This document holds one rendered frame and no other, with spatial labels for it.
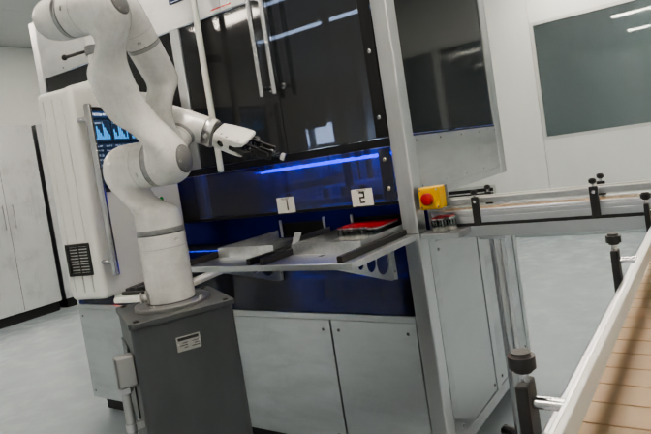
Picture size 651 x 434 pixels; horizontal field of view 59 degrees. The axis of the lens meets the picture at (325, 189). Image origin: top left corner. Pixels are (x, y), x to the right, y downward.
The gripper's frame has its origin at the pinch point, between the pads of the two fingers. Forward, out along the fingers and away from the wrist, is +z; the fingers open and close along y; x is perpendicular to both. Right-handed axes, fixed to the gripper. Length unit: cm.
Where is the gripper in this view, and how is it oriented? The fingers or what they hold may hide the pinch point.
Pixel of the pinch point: (266, 151)
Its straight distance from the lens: 165.0
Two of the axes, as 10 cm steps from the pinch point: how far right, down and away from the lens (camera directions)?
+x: -2.3, 8.3, 5.1
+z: 9.4, 3.2, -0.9
